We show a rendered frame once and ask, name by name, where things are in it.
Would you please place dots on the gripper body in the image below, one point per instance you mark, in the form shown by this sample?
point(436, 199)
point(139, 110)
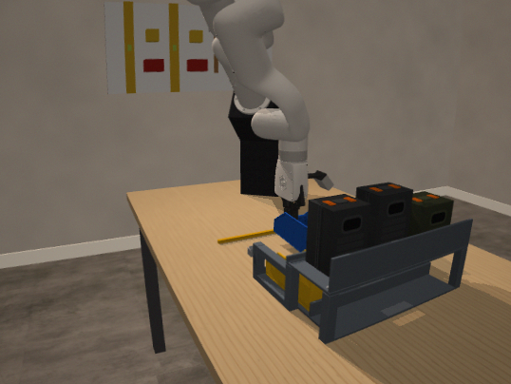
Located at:
point(288, 178)

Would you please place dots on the blue bin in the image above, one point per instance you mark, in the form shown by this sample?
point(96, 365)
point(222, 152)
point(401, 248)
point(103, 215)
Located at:
point(291, 230)

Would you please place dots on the yellow open bin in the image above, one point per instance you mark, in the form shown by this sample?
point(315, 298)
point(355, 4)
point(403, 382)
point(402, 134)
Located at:
point(307, 292)

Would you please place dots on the yellow bar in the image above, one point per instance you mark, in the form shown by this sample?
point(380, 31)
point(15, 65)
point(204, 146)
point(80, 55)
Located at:
point(247, 236)

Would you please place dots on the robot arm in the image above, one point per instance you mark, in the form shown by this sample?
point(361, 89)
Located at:
point(238, 27)

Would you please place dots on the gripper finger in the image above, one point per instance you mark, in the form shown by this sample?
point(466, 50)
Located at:
point(293, 209)
point(286, 205)

